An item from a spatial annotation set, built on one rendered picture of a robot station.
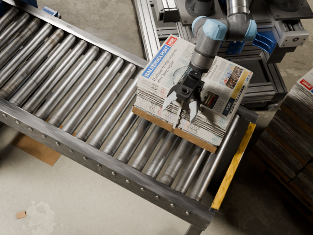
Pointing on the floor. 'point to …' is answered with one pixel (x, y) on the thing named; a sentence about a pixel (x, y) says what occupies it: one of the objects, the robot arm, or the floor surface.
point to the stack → (291, 166)
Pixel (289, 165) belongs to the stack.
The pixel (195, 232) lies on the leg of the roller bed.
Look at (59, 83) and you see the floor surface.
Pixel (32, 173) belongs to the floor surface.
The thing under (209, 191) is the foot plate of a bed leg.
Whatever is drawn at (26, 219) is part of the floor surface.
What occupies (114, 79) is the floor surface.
